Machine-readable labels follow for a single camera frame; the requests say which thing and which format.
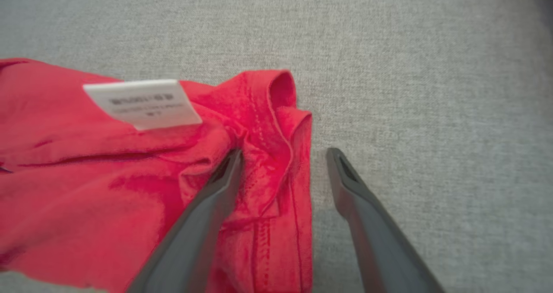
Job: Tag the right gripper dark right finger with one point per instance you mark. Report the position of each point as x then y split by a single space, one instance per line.
371 232

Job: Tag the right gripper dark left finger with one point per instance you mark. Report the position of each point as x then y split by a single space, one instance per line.
203 224

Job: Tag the red white Bulls shirt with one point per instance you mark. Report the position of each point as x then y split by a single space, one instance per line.
86 176

